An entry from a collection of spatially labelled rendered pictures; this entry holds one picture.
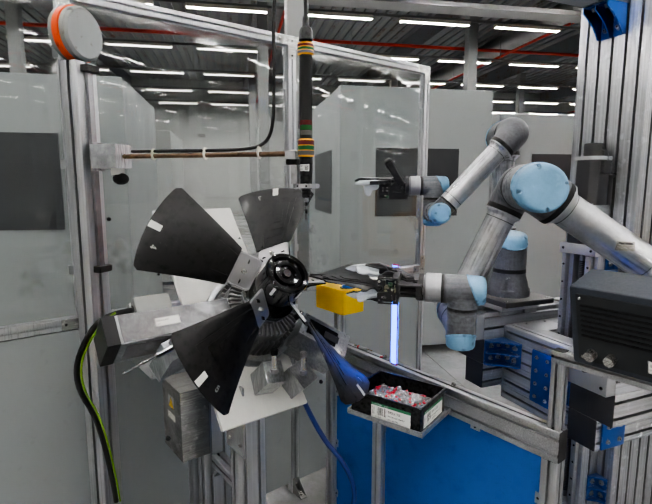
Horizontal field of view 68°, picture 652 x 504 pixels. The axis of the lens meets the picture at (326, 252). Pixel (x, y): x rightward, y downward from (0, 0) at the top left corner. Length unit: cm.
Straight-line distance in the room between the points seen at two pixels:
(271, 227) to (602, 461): 135
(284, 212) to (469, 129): 306
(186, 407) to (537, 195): 112
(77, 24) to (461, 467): 169
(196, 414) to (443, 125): 323
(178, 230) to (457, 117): 332
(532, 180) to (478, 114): 315
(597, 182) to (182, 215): 125
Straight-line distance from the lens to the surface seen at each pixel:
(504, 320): 186
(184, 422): 158
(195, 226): 125
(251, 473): 154
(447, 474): 164
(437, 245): 422
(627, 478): 207
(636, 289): 116
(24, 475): 201
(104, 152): 159
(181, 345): 105
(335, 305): 175
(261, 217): 143
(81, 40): 170
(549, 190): 125
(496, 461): 151
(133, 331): 122
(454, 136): 425
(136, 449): 208
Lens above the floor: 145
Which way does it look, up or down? 8 degrees down
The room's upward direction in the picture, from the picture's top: straight up
